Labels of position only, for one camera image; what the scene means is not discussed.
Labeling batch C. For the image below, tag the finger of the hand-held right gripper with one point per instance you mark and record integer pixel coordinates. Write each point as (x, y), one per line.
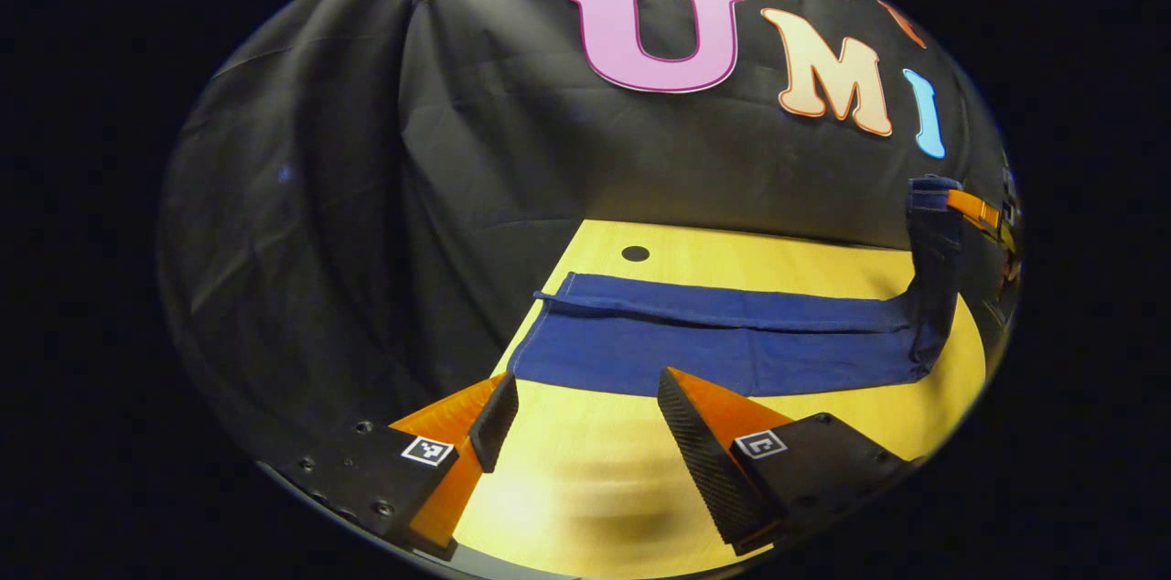
(974, 209)

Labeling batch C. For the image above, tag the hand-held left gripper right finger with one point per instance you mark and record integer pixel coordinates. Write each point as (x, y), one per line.
(704, 470)

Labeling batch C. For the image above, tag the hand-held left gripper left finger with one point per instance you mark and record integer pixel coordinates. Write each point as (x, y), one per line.
(494, 424)

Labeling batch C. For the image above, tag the blue denim jeans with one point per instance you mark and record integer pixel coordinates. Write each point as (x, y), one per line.
(714, 351)

